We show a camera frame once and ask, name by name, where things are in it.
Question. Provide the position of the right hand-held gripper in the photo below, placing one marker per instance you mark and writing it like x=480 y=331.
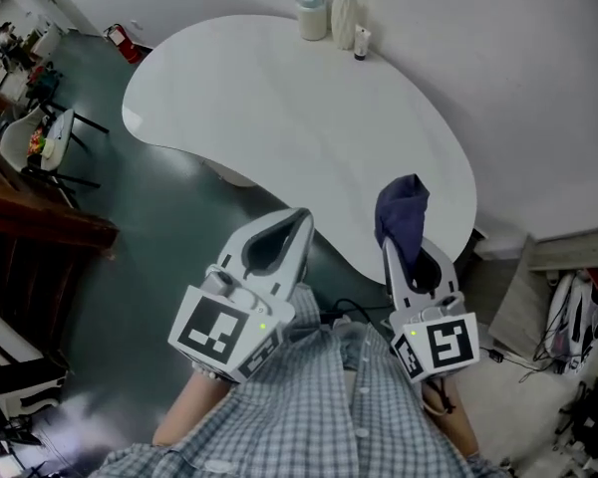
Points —
x=448 y=341

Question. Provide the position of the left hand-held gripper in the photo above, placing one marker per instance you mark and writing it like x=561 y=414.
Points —
x=209 y=326

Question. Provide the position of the dark blue cloth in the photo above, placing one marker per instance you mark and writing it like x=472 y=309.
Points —
x=401 y=212

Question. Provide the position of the person's left forearm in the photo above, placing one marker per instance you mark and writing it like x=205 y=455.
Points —
x=194 y=406

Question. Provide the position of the person's right forearm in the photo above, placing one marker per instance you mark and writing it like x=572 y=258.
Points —
x=461 y=421

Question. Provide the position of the white curved table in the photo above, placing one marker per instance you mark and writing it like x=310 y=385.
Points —
x=289 y=132

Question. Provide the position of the grey wooden cabinet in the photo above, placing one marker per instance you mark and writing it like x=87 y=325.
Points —
x=523 y=307

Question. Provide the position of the black power adapter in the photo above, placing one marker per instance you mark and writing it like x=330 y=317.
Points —
x=496 y=355

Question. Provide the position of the checked shirt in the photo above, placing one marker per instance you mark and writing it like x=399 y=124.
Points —
x=304 y=416

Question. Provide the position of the white tube with black cap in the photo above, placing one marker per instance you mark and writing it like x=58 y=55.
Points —
x=362 y=43

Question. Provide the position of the white bottle with blue lid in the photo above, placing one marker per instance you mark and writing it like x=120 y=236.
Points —
x=311 y=15

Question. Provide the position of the white ribbed vase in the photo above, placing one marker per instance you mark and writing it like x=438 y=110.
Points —
x=344 y=18

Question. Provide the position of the red fire extinguisher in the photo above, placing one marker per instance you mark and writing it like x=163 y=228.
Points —
x=124 y=45

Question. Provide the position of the colourful flower bunch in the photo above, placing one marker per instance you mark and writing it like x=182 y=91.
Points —
x=36 y=145

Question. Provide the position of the white chair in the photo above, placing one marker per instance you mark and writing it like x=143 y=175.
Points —
x=15 y=137

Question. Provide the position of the white black striped object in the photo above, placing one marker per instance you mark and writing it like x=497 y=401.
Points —
x=5 y=361

